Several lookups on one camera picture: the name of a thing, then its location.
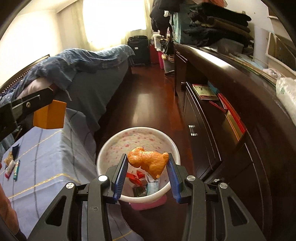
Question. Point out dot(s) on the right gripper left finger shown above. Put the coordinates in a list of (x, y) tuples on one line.
[(116, 175)]

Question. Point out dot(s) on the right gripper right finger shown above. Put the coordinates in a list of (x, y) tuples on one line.
[(177, 175)]

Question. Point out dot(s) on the orange box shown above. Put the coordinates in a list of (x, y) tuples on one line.
[(51, 116)]

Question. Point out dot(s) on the teal snack wrapper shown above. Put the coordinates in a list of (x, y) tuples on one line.
[(16, 170)]

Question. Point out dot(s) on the white pink glue stick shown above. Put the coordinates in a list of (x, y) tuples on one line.
[(9, 169)]

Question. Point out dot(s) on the white floral trash bin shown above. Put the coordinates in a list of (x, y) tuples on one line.
[(147, 150)]

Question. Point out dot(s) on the person left hand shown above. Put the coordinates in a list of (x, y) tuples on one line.
[(8, 214)]

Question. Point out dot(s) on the wooden headboard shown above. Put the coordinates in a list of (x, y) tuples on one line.
[(20, 75)]

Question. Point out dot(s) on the brown crumpled wrapper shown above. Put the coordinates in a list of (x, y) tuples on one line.
[(8, 159)]

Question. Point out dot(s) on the blue checked tablecloth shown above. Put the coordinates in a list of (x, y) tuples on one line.
[(49, 159)]

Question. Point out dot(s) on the blue duvet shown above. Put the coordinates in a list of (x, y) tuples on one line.
[(62, 68)]

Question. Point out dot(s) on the dark wooden cabinet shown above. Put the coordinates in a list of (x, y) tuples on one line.
[(260, 167)]

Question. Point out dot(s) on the red folder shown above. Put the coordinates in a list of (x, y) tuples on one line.
[(231, 115)]

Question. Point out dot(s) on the bed with grey sheet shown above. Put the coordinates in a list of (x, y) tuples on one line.
[(89, 93)]

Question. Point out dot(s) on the book with beige cover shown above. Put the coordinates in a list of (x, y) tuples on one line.
[(205, 92)]

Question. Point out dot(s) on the white curtain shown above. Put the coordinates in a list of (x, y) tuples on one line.
[(96, 25)]

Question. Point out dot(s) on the pink storage box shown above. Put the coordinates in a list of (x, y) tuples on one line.
[(160, 54)]

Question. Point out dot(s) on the black suitcase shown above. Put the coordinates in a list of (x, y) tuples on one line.
[(140, 46)]

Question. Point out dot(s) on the white plastic bag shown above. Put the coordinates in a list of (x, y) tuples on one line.
[(286, 93)]

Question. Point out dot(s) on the hanging dark jackets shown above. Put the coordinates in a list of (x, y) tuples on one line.
[(159, 21)]

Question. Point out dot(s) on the stack of folded dark clothes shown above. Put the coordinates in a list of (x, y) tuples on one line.
[(211, 23)]

